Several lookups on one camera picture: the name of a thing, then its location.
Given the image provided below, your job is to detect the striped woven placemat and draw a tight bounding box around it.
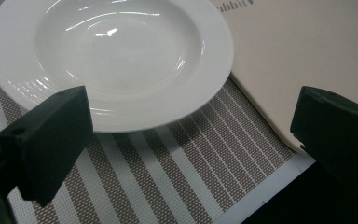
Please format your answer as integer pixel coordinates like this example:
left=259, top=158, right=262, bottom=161
left=0, top=0, right=317, bottom=224

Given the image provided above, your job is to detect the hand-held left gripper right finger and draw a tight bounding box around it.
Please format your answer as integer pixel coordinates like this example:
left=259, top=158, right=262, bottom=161
left=290, top=85, right=358, bottom=200

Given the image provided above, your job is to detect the white deep plate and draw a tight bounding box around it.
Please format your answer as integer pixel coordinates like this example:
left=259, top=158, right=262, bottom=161
left=0, top=0, right=235, bottom=133

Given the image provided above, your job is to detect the cream cutting board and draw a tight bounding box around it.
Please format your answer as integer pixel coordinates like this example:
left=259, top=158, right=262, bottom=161
left=209, top=0, right=358, bottom=154

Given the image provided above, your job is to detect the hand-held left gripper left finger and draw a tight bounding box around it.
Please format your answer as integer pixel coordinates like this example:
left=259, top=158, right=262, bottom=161
left=0, top=85, right=94, bottom=208

